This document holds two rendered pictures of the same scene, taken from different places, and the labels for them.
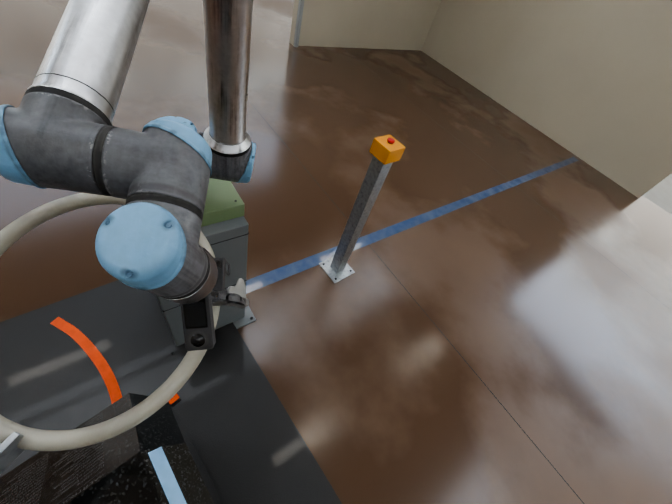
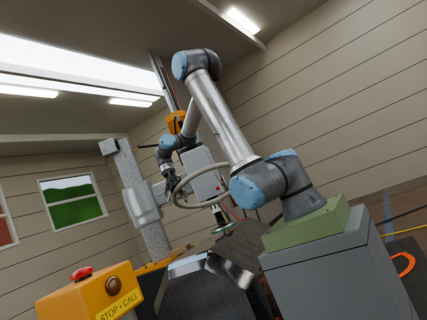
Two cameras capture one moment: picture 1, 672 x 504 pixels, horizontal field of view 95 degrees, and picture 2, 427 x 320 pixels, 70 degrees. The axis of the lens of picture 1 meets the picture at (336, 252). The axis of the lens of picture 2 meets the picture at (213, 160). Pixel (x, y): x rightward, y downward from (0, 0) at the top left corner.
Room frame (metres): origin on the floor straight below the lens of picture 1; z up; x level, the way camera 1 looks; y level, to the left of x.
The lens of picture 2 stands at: (2.05, 0.13, 1.12)
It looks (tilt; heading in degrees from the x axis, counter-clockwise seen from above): 7 degrees up; 169
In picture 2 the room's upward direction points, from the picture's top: 23 degrees counter-clockwise
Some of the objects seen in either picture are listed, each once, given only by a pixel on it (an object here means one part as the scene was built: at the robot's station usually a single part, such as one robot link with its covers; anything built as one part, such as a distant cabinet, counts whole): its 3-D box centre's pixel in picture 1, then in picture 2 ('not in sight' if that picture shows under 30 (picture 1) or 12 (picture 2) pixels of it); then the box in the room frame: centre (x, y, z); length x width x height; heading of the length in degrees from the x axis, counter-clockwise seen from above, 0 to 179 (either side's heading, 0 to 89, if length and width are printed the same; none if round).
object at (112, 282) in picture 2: not in sight; (113, 285); (1.49, 0.00, 1.05); 0.03 x 0.02 x 0.03; 145
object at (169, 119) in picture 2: not in sight; (183, 131); (-1.12, 0.56, 1.92); 0.31 x 0.28 x 0.40; 84
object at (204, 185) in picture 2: not in sight; (202, 176); (-0.54, 0.49, 1.34); 0.36 x 0.22 x 0.45; 174
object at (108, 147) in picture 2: not in sight; (110, 147); (-1.05, -0.19, 2.00); 0.20 x 0.18 x 0.15; 55
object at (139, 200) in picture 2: not in sight; (160, 194); (-1.15, 0.10, 1.38); 0.74 x 0.34 x 0.25; 85
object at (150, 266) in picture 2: not in sight; (164, 259); (-1.17, -0.10, 0.76); 0.49 x 0.49 x 0.05; 55
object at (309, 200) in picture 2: not in sight; (300, 200); (0.80, 0.65, 0.98); 0.19 x 0.19 x 0.10
